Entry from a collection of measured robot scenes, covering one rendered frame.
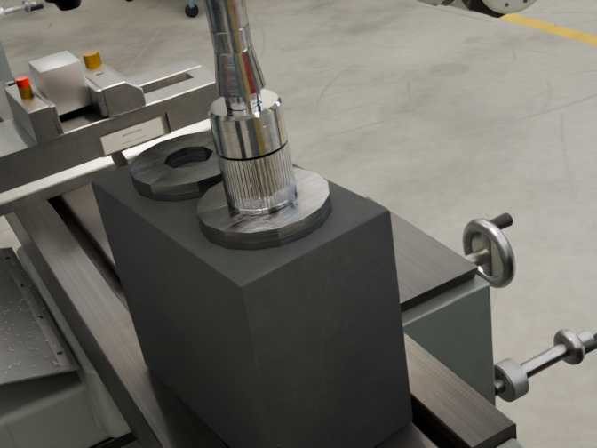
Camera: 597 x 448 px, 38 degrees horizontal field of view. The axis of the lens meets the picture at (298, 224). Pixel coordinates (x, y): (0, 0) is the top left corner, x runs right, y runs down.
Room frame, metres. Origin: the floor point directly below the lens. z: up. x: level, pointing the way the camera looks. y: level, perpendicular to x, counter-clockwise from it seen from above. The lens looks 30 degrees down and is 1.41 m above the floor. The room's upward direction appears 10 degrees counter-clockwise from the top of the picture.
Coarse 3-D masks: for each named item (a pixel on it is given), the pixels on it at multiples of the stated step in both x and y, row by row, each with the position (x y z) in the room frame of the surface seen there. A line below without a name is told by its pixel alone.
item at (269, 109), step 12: (264, 96) 0.52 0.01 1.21; (276, 96) 0.52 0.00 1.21; (216, 108) 0.51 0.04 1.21; (228, 108) 0.51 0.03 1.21; (252, 108) 0.50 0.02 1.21; (264, 108) 0.50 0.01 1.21; (276, 108) 0.50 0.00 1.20; (216, 120) 0.50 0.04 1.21; (228, 120) 0.50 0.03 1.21; (240, 120) 0.49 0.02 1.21; (252, 120) 0.49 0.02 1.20; (264, 120) 0.50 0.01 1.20; (276, 120) 0.50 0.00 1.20
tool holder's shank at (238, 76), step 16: (208, 0) 0.51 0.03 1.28; (224, 0) 0.50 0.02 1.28; (240, 0) 0.51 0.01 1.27; (208, 16) 0.51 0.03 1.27; (224, 16) 0.50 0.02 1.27; (240, 16) 0.51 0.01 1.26; (224, 32) 0.51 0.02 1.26; (240, 32) 0.51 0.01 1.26; (224, 48) 0.51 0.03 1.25; (240, 48) 0.50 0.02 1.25; (224, 64) 0.51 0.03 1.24; (240, 64) 0.50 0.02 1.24; (256, 64) 0.51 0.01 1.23; (224, 80) 0.50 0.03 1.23; (240, 80) 0.50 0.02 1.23; (256, 80) 0.51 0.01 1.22; (224, 96) 0.50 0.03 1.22; (240, 96) 0.50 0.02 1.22; (256, 96) 0.51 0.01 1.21
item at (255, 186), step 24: (216, 144) 0.51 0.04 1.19; (240, 144) 0.49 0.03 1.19; (264, 144) 0.49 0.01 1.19; (288, 144) 0.51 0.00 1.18; (240, 168) 0.49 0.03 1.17; (264, 168) 0.49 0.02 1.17; (288, 168) 0.50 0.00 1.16; (240, 192) 0.50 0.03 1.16; (264, 192) 0.49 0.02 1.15; (288, 192) 0.50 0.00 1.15
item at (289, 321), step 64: (128, 192) 0.59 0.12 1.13; (192, 192) 0.56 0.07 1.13; (320, 192) 0.51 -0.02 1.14; (128, 256) 0.59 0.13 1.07; (192, 256) 0.48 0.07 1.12; (256, 256) 0.46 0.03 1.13; (320, 256) 0.46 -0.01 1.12; (384, 256) 0.49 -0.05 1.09; (192, 320) 0.51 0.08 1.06; (256, 320) 0.44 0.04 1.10; (320, 320) 0.46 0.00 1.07; (384, 320) 0.49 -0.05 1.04; (192, 384) 0.53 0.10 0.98; (256, 384) 0.44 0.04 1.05; (320, 384) 0.46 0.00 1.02; (384, 384) 0.48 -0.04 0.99
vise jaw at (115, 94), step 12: (84, 72) 1.13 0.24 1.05; (96, 72) 1.12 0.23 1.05; (108, 72) 1.11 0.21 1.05; (96, 84) 1.07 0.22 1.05; (108, 84) 1.06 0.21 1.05; (120, 84) 1.06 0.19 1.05; (132, 84) 1.07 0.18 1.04; (96, 96) 1.05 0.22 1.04; (108, 96) 1.05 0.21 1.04; (120, 96) 1.06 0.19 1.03; (132, 96) 1.07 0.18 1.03; (96, 108) 1.07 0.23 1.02; (108, 108) 1.05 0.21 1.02; (120, 108) 1.06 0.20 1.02; (132, 108) 1.06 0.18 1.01
